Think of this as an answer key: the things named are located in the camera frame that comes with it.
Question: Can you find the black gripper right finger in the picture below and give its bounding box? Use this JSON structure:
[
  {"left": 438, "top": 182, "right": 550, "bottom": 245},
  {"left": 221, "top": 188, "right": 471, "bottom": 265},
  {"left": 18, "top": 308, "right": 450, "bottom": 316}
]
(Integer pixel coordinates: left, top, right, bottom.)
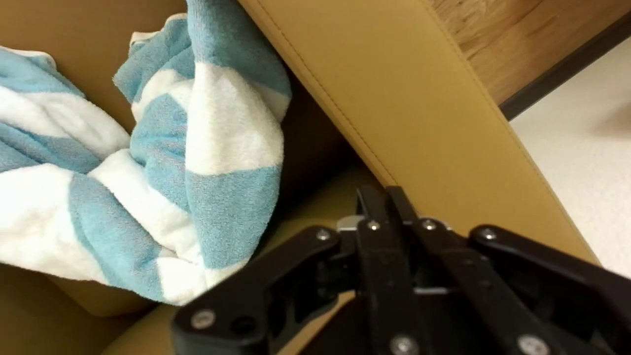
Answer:
[{"left": 385, "top": 186, "right": 631, "bottom": 355}]

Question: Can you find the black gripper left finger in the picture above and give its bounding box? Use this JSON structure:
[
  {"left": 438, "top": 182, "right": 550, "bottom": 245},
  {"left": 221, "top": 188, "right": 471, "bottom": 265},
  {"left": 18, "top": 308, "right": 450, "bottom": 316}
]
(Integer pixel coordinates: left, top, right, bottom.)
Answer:
[{"left": 172, "top": 186, "right": 422, "bottom": 355}]

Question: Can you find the blue white striped towel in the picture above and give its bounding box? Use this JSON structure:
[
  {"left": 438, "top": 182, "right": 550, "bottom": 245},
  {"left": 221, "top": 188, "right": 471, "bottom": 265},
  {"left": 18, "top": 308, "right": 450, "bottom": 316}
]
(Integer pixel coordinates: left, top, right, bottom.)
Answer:
[{"left": 0, "top": 0, "right": 294, "bottom": 308}]

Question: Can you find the brown armchair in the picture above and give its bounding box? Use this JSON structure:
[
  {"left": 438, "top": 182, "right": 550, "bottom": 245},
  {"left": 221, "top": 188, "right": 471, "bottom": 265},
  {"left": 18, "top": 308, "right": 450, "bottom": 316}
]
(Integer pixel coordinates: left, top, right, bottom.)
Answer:
[{"left": 0, "top": 0, "right": 600, "bottom": 355}]

